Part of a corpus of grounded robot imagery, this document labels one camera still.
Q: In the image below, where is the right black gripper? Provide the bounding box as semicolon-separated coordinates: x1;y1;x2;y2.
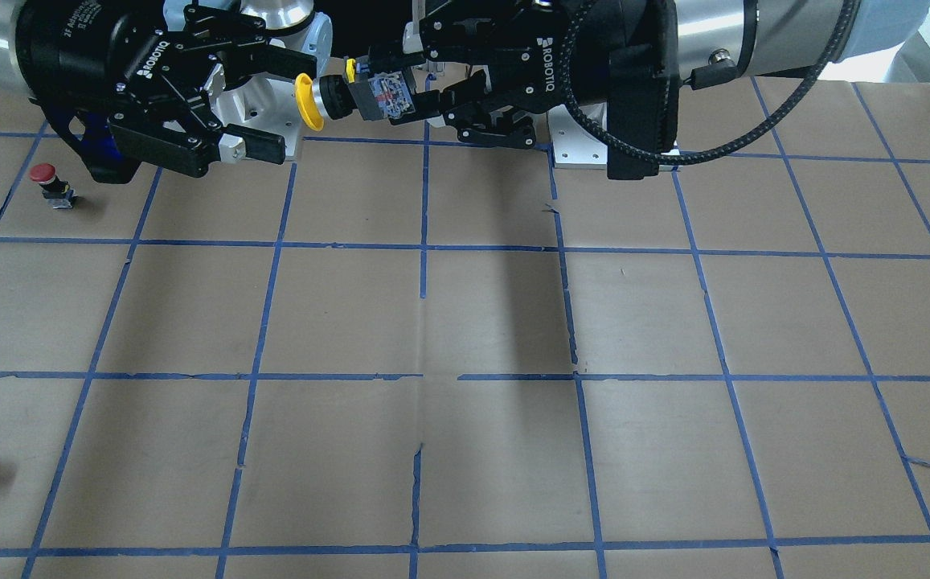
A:
15;1;318;184

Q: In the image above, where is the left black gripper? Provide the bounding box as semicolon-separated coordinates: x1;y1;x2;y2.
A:
357;1;681;180

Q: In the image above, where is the yellow push button switch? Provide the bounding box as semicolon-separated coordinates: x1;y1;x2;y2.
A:
293;58;420;132

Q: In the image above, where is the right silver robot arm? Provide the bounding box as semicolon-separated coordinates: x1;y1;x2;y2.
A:
0;1;333;184

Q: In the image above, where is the brown paper table cover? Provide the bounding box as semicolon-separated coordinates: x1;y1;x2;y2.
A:
0;81;930;578

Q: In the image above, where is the red push button switch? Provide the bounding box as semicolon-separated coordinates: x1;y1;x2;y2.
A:
28;162;76;210

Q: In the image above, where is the black braided cable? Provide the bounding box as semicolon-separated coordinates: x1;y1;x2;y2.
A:
561;0;863;166

